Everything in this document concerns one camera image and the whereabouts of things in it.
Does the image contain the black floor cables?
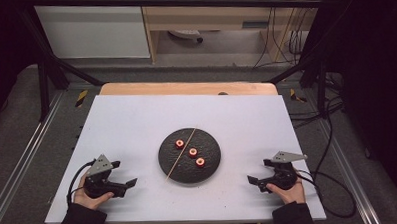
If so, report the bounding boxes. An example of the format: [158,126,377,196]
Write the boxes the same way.
[286,71,346,130]

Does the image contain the white board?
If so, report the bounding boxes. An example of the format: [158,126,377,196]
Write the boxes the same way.
[40,87,327,224]

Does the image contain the black round plate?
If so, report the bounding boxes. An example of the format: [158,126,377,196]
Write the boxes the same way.
[157,126,223,186]

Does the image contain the hanging black cables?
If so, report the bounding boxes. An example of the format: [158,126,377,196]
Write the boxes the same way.
[251,0,308,69]

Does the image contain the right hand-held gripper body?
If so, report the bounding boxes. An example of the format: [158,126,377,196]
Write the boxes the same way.
[257,149,309,194]

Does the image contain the aluminium rail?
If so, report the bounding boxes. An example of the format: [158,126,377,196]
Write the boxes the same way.
[0,91,69,224]
[316,119,382,224]

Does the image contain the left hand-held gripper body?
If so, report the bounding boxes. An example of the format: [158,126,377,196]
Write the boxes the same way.
[82,154,127,200]

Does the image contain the white power strip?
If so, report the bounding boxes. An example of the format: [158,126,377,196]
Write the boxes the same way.
[168,29,204,45]

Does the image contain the white cabinet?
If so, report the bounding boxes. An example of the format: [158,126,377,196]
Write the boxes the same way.
[33,0,152,63]

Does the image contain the person's right hand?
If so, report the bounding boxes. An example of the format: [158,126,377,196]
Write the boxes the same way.
[266,174,307,206]

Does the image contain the black metal frame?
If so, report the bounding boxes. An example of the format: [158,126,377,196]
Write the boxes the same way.
[15,0,341,122]

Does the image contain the left hand-held gripper cable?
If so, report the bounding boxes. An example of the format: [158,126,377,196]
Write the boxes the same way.
[65,159,99,208]

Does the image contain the thin wooden skewer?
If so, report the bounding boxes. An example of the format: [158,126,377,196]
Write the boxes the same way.
[163,127,199,181]

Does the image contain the dark curtain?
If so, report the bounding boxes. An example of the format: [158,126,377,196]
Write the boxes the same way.
[316,0,397,202]
[0,0,33,127]

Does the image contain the right hand-held gripper cable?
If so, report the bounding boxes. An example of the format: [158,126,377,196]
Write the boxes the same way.
[294,168,358,221]

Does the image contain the hand-held gripper cable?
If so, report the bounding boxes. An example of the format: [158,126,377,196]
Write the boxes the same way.
[65,159,99,208]
[294,168,358,221]

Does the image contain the wooden table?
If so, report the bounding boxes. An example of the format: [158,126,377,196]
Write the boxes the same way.
[98,76,279,102]

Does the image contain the wooden desk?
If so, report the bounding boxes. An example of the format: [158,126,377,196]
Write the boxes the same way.
[139,0,323,67]

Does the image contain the person's left hand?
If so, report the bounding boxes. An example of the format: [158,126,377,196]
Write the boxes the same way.
[72,171,116,211]

